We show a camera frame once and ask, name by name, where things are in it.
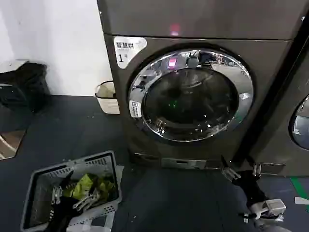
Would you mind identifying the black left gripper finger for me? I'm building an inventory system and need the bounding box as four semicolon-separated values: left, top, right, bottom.
72;186;100;210
51;172;74;205

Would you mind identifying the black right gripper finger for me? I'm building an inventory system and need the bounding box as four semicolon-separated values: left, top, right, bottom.
250;161;264;177
219;154;242;182

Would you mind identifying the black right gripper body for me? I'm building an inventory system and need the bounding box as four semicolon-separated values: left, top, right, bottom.
232;169;268;208

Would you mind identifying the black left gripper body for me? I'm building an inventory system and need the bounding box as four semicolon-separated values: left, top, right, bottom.
51;198;82;227

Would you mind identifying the yellow-green garment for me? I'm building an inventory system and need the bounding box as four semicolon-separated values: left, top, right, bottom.
70;173;117;202

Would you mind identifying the grey plastic laundry basket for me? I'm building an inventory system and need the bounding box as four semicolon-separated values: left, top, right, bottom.
19;150;124;231

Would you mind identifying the grey dryer without label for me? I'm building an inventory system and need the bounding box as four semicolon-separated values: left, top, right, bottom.
248;30;309;177

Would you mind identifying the green floor tape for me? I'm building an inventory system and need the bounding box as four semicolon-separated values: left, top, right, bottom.
290;177;309;197

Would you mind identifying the white paper scrap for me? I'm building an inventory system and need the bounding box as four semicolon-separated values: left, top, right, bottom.
294;196;309;206

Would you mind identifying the round glass door plain dryer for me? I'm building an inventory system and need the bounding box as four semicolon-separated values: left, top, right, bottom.
288;95;309;150

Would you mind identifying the tan wooden board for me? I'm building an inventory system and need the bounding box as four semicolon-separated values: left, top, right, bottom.
0;129;28;160

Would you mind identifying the round chrome glass dryer door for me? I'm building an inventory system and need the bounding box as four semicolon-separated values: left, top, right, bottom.
127;47;254;146

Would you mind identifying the white plastic bin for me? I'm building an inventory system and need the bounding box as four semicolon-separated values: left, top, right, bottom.
94;80;121;115

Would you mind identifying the small white door sticker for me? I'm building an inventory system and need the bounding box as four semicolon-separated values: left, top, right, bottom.
128;99;143;119

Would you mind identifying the black bag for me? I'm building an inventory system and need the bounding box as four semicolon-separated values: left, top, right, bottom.
0;62;52;115

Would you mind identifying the grey dryer with number label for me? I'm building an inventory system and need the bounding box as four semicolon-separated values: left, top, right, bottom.
96;0;300;170

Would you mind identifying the white number label sticker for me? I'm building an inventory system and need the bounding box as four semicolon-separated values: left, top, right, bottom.
113;36;148;70

